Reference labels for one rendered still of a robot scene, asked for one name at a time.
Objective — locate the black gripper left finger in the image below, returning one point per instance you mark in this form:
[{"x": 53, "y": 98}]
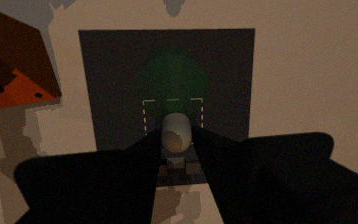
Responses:
[{"x": 130, "y": 174}]

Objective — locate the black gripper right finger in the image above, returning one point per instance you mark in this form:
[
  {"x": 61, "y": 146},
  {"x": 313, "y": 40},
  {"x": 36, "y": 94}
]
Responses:
[{"x": 232, "y": 168}]

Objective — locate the green glass bottle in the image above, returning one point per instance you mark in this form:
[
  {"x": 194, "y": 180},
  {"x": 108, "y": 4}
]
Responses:
[{"x": 172, "y": 87}]

